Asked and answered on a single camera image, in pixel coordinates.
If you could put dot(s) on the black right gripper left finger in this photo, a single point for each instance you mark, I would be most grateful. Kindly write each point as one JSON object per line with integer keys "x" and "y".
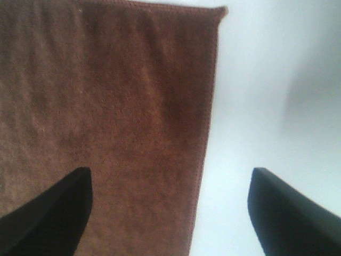
{"x": 53, "y": 222}

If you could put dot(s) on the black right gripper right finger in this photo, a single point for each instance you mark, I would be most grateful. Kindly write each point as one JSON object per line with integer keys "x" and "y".
{"x": 288, "y": 223}

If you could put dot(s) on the brown towel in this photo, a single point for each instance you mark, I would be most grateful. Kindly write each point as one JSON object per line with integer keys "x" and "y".
{"x": 124, "y": 88}

